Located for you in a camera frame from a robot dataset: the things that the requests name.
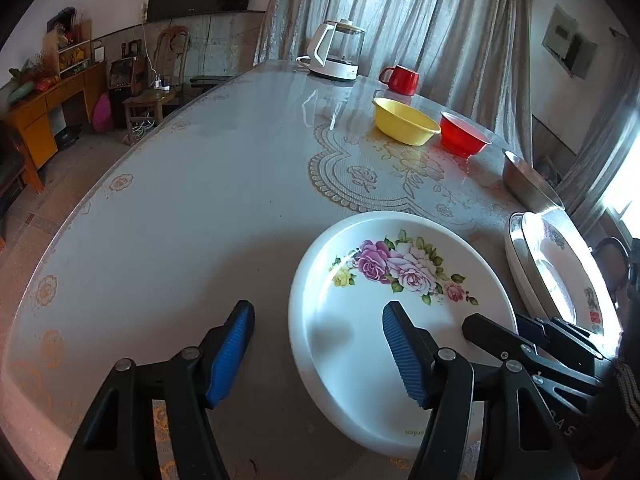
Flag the black speaker cabinet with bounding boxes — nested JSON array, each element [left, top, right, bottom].
[[109, 56, 138, 128]]

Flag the dark chair back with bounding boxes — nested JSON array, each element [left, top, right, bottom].
[[594, 236, 631, 311]]

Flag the grey curtain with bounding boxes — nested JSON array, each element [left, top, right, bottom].
[[555, 75, 640, 231], [252, 0, 536, 161]]

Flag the metal bowl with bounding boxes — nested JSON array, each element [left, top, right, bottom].
[[501, 149, 566, 213]]

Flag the lace floral tablecloth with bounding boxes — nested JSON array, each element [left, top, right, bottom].
[[0, 59, 626, 480]]

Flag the orange wooden desk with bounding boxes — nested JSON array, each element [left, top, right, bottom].
[[2, 60, 108, 193]]

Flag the white floral rim plate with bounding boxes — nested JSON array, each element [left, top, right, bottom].
[[521, 208, 623, 356]]

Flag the red bowl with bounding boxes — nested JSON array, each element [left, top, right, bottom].
[[440, 111, 493, 157]]

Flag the red mug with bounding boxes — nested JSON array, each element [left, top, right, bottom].
[[378, 65, 420, 96]]

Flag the wooden chair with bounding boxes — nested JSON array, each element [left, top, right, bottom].
[[122, 26, 191, 146]]

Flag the wooden shelf unit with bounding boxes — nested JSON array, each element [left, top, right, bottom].
[[47, 7, 93, 78]]

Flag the yellow bowl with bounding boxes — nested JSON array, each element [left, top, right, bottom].
[[372, 97, 442, 147]]

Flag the white rose print plate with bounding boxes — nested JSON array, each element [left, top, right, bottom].
[[289, 211, 518, 458]]

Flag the wall electrical panel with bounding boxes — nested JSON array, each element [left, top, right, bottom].
[[542, 4, 598, 80]]

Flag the green potted plant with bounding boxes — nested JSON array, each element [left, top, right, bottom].
[[9, 52, 48, 106]]

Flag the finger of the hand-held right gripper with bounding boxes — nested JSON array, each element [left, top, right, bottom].
[[461, 312, 603, 411], [516, 312, 613, 376]]

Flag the pink round object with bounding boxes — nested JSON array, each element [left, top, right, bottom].
[[92, 92, 113, 133]]

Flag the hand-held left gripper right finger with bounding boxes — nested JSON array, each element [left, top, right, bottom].
[[381, 301, 583, 480]]

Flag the white glass electric kettle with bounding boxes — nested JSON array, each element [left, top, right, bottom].
[[296, 19, 367, 82]]

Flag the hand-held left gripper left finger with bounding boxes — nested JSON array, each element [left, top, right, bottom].
[[57, 300, 256, 480]]

